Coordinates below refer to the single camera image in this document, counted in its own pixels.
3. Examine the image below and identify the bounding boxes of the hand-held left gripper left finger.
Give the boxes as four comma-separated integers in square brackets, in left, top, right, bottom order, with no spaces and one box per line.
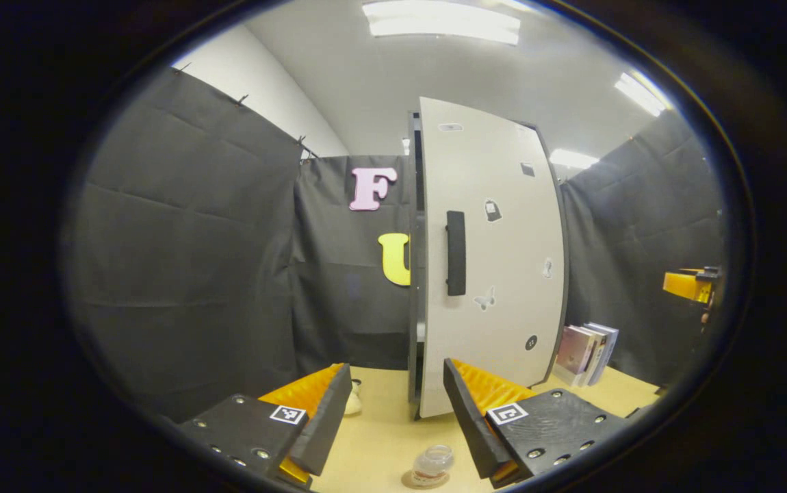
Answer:
[178,363,353,488]

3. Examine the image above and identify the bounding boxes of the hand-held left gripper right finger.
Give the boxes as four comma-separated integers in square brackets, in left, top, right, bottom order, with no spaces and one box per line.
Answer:
[443,357,630,490]

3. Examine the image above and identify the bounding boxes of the clear plastic bottle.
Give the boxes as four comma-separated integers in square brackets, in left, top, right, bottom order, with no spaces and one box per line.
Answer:
[411,444,456,487]

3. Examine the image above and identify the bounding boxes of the round brown coaster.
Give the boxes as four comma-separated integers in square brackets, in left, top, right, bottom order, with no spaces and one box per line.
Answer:
[402,469,450,490]

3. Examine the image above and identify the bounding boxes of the grey cabinet door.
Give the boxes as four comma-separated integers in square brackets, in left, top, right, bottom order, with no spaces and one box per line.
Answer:
[418,96,569,418]

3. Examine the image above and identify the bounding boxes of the black cabinet door handle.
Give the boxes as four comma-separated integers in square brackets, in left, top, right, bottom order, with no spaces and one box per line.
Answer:
[446,210,467,296]

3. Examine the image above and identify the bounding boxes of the ceiling light behind cabinet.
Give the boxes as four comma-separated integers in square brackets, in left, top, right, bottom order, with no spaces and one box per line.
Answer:
[548,149,599,170]

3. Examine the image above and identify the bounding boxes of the blue-grey book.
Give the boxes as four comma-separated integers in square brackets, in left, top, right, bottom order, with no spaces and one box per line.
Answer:
[589,322,620,388]

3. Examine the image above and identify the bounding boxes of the white book with dark spine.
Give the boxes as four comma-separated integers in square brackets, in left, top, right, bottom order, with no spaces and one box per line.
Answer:
[582,324,610,386]

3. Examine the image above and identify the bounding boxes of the long ceiling light strip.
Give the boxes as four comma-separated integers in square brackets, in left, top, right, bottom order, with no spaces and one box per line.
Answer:
[614,71,671,117]

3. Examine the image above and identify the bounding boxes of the black backdrop cloth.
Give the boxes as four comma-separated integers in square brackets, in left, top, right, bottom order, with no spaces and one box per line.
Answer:
[62,67,726,422]

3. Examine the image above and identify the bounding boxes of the large ceiling light panel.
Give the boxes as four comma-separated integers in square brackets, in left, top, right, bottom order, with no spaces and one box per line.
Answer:
[361,0,521,46]

